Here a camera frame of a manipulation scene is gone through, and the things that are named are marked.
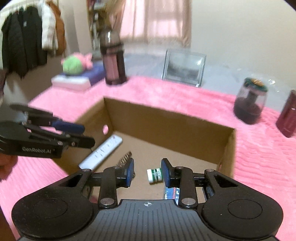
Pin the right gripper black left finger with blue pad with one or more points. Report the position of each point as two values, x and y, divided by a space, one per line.
112 179

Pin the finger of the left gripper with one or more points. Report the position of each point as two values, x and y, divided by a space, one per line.
75 140
40 117

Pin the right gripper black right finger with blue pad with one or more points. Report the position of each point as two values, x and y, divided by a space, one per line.
183 179

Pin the blue tissue pack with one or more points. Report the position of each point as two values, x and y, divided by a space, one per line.
172 193

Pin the brown jacket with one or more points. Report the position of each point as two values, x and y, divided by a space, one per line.
60 29

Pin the pink fluffy blanket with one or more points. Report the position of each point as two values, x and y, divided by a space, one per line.
264 157

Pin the brown cardboard box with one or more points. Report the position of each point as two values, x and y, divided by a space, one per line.
152 134

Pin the white remote control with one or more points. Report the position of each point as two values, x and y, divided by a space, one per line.
96 158

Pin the person's hand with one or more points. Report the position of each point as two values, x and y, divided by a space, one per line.
7 163

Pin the wooden bookshelf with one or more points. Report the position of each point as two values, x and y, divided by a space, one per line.
98 19

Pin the green pink plush toy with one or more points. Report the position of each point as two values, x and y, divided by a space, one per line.
77 63

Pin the green white small bottle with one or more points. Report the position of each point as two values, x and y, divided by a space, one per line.
154 175

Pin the white flat box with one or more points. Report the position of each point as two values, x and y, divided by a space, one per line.
76 83

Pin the pink curtain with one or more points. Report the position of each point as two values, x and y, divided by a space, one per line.
157 22

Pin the glass jar dark base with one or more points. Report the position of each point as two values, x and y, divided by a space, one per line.
250 100

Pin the sand picture frame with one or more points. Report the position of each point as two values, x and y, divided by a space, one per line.
184 66

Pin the purple book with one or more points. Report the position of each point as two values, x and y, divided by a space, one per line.
91 76

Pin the dark red thermos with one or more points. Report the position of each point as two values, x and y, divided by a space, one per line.
286 121

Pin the white puffer jacket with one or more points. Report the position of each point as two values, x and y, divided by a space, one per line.
49 35

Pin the black jacket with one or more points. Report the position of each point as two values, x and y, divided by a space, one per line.
22 42

